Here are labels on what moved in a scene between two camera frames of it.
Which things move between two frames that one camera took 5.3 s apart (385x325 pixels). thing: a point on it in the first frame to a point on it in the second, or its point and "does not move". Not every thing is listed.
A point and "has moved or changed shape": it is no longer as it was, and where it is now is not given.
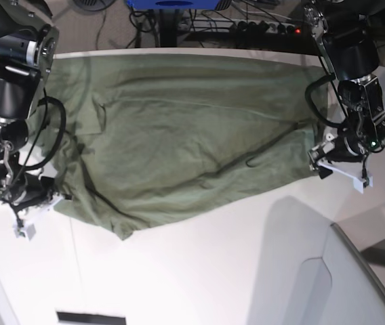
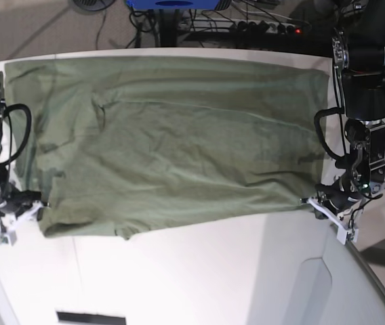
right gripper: x=346 y=149 to x=336 y=197
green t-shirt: x=134 y=139 has moved or changed shape
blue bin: x=169 y=5 does not move
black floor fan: x=93 y=5 does not move
